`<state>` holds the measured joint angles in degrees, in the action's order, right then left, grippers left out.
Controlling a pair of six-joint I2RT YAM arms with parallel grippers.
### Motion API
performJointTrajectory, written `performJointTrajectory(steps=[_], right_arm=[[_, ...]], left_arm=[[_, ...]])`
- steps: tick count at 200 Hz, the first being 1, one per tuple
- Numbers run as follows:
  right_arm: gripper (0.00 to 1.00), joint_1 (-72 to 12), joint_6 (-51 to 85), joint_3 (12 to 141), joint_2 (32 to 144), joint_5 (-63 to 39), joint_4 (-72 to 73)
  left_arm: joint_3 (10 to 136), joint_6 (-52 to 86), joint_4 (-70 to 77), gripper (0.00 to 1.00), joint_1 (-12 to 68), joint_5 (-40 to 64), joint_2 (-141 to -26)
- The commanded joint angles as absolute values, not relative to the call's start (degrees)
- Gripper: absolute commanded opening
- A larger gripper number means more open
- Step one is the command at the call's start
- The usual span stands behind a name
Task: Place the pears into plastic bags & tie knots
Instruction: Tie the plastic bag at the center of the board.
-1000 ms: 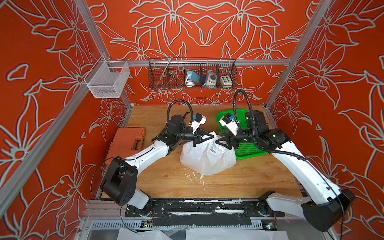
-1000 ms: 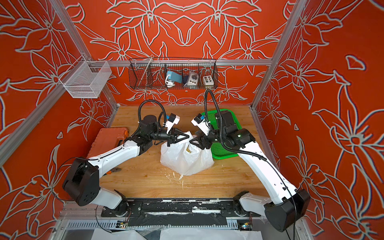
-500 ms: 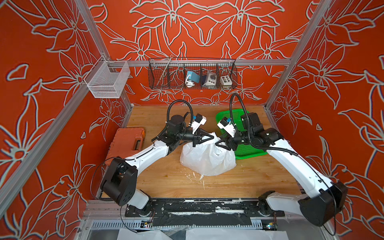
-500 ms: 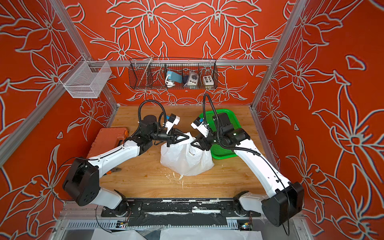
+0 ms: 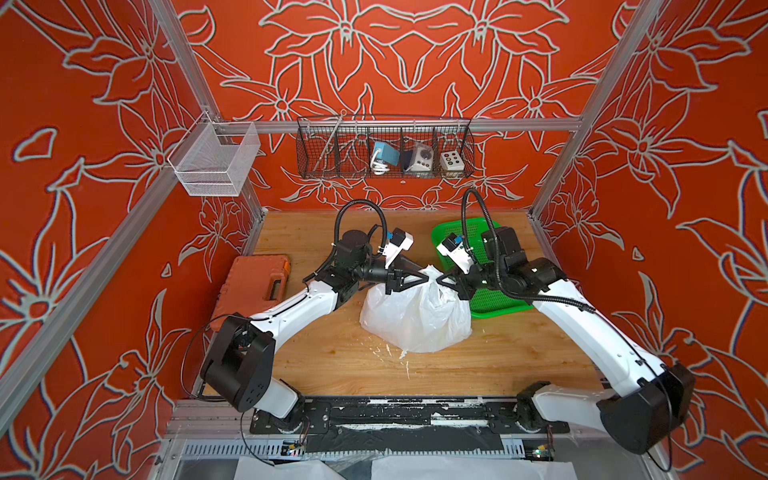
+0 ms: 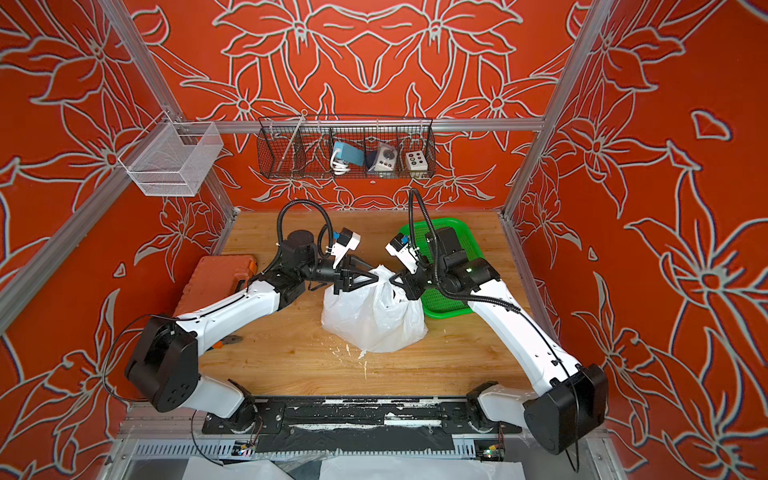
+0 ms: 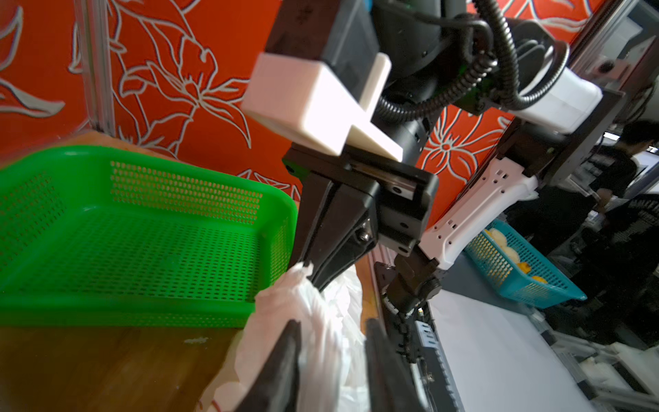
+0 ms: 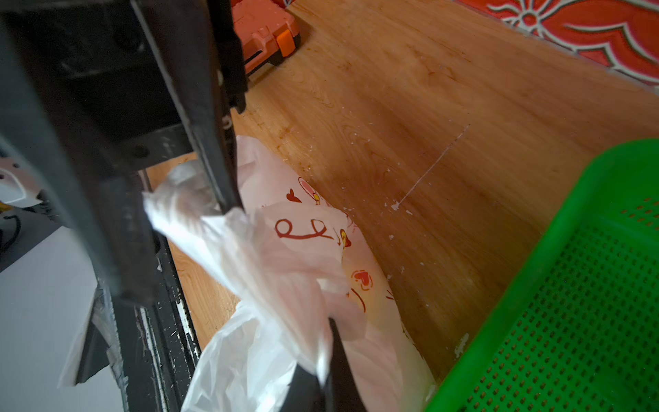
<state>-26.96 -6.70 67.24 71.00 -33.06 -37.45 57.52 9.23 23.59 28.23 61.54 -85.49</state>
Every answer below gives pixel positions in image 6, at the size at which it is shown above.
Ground white printed plastic bag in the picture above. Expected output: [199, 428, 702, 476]
[321, 265, 428, 353]

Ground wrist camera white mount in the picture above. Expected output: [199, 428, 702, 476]
[330, 228, 361, 269]
[385, 233, 420, 274]

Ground green plastic basket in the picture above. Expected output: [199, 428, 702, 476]
[398, 217, 490, 320]

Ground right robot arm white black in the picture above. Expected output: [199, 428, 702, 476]
[386, 228, 609, 455]

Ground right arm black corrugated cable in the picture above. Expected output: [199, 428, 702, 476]
[407, 188, 582, 474]

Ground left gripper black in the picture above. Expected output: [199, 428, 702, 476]
[299, 256, 379, 299]

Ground black wire wall basket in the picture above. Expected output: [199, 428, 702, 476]
[256, 114, 437, 180]

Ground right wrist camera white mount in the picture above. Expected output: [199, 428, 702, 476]
[385, 233, 420, 274]

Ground orange plastic tool case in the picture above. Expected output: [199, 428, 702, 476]
[173, 255, 257, 317]

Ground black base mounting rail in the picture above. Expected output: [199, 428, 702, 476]
[190, 396, 522, 458]

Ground orange handled pliers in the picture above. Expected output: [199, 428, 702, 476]
[214, 334, 243, 348]

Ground white button box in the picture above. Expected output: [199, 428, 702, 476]
[404, 150, 429, 177]

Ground clear plastic wall bin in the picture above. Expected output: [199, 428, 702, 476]
[118, 122, 223, 197]

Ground white round-socket adapter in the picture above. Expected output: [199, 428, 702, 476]
[367, 143, 398, 174]

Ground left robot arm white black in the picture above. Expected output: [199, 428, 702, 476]
[125, 229, 378, 419]

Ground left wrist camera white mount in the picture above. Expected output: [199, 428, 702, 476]
[330, 228, 361, 269]

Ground blue white charger with cable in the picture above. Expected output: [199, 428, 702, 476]
[330, 141, 365, 175]

